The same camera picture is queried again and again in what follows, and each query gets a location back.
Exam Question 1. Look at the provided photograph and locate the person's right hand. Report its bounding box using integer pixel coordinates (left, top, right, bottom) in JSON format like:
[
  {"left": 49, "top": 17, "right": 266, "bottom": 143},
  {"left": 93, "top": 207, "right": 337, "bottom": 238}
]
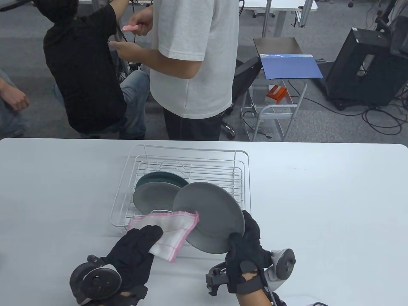
[{"left": 225, "top": 210, "right": 273, "bottom": 294}]

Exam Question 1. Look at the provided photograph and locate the person's left hand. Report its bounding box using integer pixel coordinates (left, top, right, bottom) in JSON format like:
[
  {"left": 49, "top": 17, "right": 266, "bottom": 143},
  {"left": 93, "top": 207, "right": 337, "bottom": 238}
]
[{"left": 102, "top": 225, "right": 164, "bottom": 298}]

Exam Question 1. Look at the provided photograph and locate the white pink-edged dish cloth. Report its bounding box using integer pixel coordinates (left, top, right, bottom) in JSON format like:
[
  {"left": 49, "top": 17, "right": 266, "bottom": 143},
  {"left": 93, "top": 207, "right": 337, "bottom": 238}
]
[{"left": 127, "top": 210, "right": 200, "bottom": 263}]

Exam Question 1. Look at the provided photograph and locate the grey rippled plate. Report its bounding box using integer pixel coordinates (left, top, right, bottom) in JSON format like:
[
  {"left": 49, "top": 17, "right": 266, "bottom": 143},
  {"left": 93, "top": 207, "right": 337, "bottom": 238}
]
[{"left": 172, "top": 182, "right": 245, "bottom": 254}]

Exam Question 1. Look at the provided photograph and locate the grey smooth plate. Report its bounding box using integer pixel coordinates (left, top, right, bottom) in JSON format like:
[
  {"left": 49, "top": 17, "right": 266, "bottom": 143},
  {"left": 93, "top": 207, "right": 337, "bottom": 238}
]
[{"left": 133, "top": 181, "right": 182, "bottom": 215}]

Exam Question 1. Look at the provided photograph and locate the teal plate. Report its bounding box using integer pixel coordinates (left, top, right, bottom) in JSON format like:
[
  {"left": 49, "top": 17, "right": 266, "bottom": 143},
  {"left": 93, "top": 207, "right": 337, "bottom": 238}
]
[{"left": 135, "top": 171, "right": 189, "bottom": 192}]

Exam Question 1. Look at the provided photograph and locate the right hand controller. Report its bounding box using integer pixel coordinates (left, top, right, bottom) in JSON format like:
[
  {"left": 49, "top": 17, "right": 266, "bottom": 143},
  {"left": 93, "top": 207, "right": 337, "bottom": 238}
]
[{"left": 264, "top": 249, "right": 296, "bottom": 290}]

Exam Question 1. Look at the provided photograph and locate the hand controller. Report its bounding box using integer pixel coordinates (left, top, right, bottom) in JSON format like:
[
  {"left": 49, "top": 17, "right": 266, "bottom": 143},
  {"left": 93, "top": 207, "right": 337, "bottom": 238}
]
[
  {"left": 69, "top": 261, "right": 122, "bottom": 305},
  {"left": 264, "top": 249, "right": 296, "bottom": 290}
]

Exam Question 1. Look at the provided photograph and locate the left hand controller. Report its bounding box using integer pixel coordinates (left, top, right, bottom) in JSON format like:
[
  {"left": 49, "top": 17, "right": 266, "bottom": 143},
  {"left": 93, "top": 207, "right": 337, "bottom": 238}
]
[{"left": 69, "top": 261, "right": 122, "bottom": 305}]

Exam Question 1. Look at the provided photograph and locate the orange box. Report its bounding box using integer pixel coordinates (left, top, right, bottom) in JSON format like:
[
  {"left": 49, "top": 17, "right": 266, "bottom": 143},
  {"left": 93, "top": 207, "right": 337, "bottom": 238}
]
[{"left": 266, "top": 85, "right": 288, "bottom": 103}]

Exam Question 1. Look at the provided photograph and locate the black mesh office chair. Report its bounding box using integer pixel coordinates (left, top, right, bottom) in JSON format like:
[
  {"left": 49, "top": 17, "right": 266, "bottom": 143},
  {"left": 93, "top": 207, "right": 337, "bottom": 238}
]
[{"left": 222, "top": 56, "right": 263, "bottom": 139}]

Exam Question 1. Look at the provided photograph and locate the blue folder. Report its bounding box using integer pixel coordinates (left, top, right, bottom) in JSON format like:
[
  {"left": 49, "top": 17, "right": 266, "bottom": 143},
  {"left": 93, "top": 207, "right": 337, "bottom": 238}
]
[{"left": 260, "top": 54, "right": 323, "bottom": 79}]

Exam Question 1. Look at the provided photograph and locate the grey metal trolley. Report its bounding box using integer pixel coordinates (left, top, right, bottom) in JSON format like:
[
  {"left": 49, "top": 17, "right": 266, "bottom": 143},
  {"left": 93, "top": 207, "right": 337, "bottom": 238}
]
[{"left": 241, "top": 38, "right": 308, "bottom": 142}]

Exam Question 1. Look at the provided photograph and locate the black equipment case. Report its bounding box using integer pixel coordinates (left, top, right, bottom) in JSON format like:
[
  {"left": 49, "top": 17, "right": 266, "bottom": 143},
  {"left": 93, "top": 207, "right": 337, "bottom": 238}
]
[{"left": 325, "top": 16, "right": 408, "bottom": 111}]

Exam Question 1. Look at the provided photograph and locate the white background desk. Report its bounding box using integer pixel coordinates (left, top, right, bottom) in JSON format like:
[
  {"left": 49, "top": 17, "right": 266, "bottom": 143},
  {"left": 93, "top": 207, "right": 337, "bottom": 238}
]
[{"left": 239, "top": 0, "right": 318, "bottom": 37}]

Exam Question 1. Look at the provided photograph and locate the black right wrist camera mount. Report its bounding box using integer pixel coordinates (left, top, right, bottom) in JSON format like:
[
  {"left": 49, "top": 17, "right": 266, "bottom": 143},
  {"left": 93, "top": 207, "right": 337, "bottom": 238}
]
[{"left": 206, "top": 262, "right": 228, "bottom": 296}]

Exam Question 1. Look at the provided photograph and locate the white wire dish rack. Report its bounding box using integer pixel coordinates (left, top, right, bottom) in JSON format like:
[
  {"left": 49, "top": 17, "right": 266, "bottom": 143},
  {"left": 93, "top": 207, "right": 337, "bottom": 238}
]
[{"left": 110, "top": 145, "right": 252, "bottom": 238}]

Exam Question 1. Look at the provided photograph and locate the black floor cable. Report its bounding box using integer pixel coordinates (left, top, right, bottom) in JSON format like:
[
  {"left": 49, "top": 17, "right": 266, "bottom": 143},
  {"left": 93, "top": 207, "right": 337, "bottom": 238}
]
[{"left": 362, "top": 107, "right": 408, "bottom": 136}]

